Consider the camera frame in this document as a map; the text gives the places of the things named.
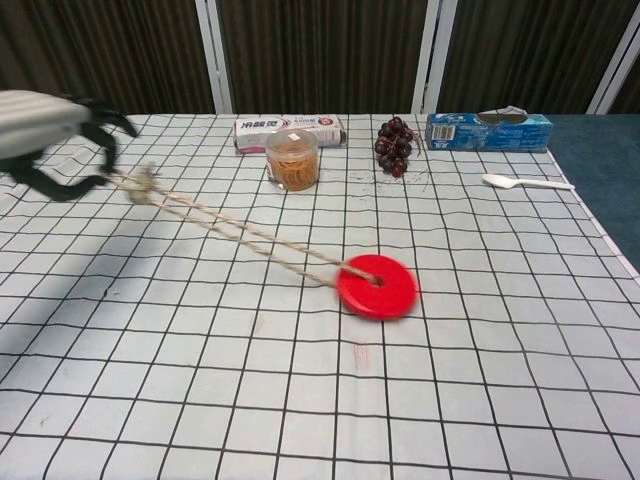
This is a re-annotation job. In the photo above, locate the white pink toothpaste box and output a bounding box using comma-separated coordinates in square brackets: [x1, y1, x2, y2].
[232, 114, 348, 156]

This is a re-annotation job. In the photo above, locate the white partition frame post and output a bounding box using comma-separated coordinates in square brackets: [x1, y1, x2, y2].
[409, 0, 447, 115]
[194, 0, 237, 115]
[586, 20, 640, 115]

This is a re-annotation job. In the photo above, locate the dark red grape bunch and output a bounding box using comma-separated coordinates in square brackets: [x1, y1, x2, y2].
[374, 115, 417, 178]

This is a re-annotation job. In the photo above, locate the white black-checked tablecloth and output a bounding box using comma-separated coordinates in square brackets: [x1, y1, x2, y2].
[0, 113, 640, 480]

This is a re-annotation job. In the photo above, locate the white plastic spoon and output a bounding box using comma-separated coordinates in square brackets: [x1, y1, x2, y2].
[481, 173, 577, 192]

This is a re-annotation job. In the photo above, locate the red disc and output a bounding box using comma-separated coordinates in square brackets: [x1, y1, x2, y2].
[335, 253, 421, 323]

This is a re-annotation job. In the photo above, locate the blue cookie box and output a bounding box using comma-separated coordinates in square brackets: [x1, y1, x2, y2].
[425, 104, 555, 153]

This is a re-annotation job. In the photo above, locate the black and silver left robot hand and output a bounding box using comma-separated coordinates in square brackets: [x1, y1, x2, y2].
[0, 88, 140, 203]

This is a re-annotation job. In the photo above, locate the clear jar of rubber bands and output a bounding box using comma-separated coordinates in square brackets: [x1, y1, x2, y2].
[264, 130, 320, 192]

